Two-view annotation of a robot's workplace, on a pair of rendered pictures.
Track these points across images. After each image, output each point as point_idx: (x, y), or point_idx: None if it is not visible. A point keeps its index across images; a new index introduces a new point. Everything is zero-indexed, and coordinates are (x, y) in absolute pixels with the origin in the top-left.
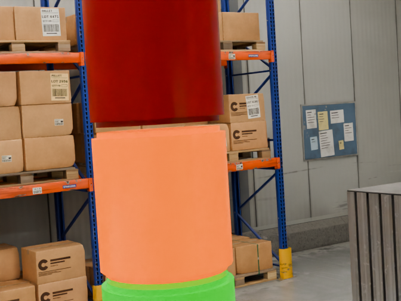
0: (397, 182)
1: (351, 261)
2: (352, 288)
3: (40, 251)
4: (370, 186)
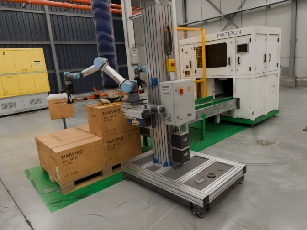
0: (158, 3)
1: (173, 25)
2: (173, 33)
3: None
4: (166, 5)
